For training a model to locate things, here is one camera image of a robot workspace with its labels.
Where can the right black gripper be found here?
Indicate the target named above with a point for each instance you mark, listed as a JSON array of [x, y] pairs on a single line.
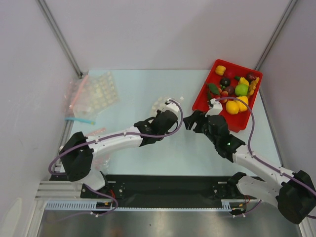
[[198, 121]]

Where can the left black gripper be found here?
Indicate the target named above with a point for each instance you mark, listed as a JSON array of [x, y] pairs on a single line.
[[158, 112]]

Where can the clear zip bag with pattern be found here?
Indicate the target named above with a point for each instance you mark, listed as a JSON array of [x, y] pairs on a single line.
[[158, 104]]

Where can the lychee bunch with leaves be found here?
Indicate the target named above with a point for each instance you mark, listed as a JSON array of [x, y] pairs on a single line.
[[215, 92]]

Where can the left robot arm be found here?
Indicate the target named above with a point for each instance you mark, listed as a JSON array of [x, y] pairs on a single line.
[[81, 151]]

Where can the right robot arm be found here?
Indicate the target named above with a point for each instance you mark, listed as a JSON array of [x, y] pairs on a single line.
[[292, 193]]

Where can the pink zip bag front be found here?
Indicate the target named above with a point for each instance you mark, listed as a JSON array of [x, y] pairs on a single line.
[[96, 132]]

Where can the pink zip bag stack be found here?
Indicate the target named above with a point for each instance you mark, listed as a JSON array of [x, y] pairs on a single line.
[[89, 96]]

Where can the blue zip bag strip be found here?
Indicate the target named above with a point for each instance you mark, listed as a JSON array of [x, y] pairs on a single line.
[[80, 120]]

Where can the yellow lemon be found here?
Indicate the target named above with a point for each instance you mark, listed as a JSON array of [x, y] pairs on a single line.
[[232, 107]]

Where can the purple passion fruit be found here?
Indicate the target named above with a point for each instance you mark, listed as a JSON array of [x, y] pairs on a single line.
[[230, 90]]

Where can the dark mangosteen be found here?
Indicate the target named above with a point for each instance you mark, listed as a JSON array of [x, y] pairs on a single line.
[[224, 82]]

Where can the yellow bell pepper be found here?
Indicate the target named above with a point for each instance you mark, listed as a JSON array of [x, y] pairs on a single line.
[[242, 103]]

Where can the orange small bell pepper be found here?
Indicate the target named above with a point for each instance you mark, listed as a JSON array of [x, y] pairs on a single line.
[[220, 70]]

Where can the green apple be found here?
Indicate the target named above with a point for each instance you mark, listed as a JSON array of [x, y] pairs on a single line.
[[241, 90]]

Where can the dark red plum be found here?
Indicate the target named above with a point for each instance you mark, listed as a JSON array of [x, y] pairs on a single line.
[[251, 77]]

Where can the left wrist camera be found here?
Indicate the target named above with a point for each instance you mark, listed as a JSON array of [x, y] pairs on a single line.
[[171, 105]]

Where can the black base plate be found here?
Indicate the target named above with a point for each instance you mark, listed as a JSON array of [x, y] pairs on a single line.
[[141, 191]]

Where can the white cable duct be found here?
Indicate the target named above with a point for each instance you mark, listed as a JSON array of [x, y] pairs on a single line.
[[94, 206]]

